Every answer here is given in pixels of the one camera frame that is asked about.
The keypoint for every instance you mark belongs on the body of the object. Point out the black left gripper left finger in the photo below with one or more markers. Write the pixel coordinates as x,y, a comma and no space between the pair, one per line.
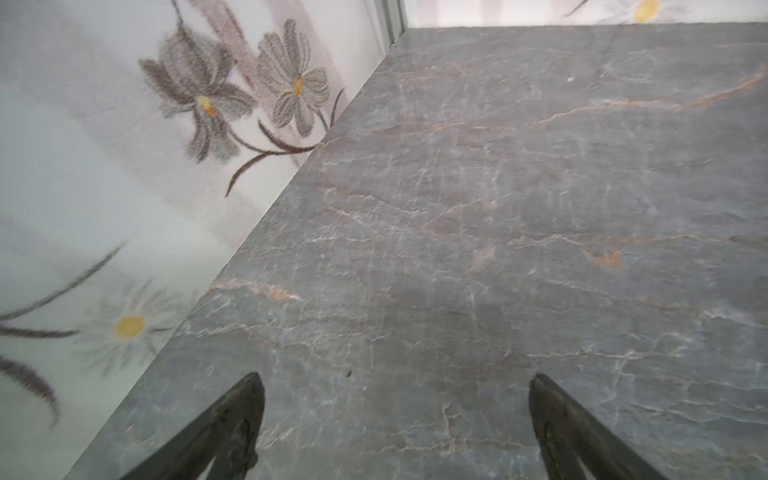
219,444

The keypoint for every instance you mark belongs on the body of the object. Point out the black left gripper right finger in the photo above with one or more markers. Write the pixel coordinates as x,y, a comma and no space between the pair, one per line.
572,440

